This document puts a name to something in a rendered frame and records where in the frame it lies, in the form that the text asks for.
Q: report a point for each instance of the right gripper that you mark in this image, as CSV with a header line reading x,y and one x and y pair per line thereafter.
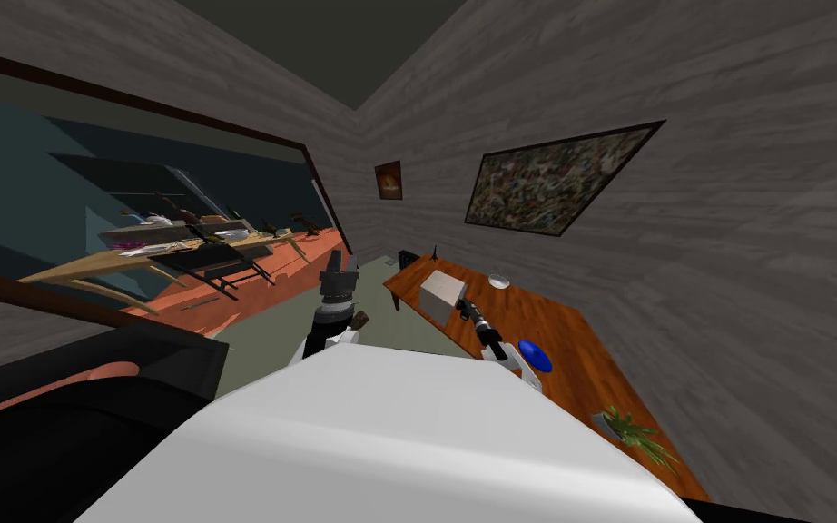
x,y
466,309

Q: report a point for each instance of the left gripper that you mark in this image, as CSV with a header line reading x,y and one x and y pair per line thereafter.
x,y
339,282

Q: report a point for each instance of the white box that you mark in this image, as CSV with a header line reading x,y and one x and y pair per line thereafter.
x,y
439,294

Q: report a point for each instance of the clear glass bowl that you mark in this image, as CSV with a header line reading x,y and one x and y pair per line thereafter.
x,y
499,281

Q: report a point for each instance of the small brown object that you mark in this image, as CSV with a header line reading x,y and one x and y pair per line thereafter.
x,y
359,320

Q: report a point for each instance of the black ribbed object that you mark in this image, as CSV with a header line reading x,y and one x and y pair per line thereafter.
x,y
407,258

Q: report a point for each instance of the blue plate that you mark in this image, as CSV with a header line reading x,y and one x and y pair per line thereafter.
x,y
536,357

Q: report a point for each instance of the small orange framed picture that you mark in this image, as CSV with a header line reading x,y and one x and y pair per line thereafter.
x,y
388,180

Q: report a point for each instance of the brown wooden desk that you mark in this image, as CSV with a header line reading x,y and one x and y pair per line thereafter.
x,y
578,341

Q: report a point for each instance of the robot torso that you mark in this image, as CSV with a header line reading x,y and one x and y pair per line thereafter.
x,y
389,443

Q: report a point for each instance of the large abstract framed painting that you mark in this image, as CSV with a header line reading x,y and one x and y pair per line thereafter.
x,y
560,178

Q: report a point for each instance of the green potted plant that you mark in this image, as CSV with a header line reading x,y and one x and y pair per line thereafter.
x,y
635,434

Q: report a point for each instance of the light wooden dining table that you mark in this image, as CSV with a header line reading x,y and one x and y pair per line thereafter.
x,y
99,263

